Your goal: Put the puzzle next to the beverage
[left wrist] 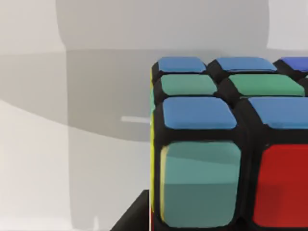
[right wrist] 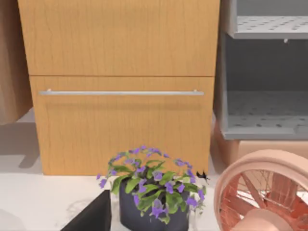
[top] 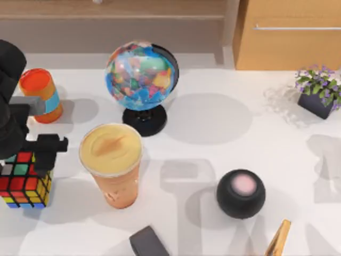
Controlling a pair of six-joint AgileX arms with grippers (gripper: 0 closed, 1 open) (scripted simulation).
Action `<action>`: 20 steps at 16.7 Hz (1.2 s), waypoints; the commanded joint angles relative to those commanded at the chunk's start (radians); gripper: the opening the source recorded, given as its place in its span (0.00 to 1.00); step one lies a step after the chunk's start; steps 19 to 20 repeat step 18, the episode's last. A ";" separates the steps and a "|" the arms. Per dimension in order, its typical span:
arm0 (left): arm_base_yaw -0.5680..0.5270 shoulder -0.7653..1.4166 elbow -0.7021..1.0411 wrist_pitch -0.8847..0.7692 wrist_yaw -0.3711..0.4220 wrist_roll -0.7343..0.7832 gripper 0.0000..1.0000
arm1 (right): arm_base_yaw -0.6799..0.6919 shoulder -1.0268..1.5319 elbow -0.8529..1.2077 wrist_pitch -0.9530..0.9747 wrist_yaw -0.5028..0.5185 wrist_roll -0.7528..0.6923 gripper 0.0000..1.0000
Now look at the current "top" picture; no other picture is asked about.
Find black round speaker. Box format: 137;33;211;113
216;168;266;220

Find long metal handle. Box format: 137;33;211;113
252;23;341;31

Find wooden cupboard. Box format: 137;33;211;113
232;0;341;71

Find purple flowers in dark pot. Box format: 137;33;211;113
294;63;341;121

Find golden wooden object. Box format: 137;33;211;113
263;219;292;256

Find orange and blue cup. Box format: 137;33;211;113
19;68;64;125

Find colourful puzzle cube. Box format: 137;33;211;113
0;150;54;209

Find orange drink in plastic cup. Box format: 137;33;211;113
78;123;145;210

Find dark grey flat box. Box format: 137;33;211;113
128;225;171;256

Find colourful globe on black stand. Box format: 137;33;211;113
104;39;180;137

